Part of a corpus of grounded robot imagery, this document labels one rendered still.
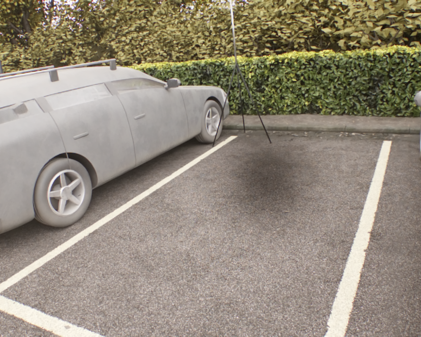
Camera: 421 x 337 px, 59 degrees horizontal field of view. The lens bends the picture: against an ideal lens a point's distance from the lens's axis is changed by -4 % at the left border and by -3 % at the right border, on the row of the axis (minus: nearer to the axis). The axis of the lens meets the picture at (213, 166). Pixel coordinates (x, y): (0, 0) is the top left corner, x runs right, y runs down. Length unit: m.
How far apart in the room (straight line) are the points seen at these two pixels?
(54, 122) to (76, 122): 0.24
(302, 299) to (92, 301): 1.37
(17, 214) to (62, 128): 0.87
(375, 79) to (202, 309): 5.01
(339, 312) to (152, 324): 1.10
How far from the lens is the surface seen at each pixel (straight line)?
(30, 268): 3.41
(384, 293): 2.63
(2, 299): 3.15
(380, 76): 6.67
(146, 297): 2.69
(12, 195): 3.51
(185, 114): 5.23
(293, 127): 6.33
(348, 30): 7.29
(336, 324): 2.37
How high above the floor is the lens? 1.57
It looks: 19 degrees down
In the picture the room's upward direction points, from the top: 6 degrees counter-clockwise
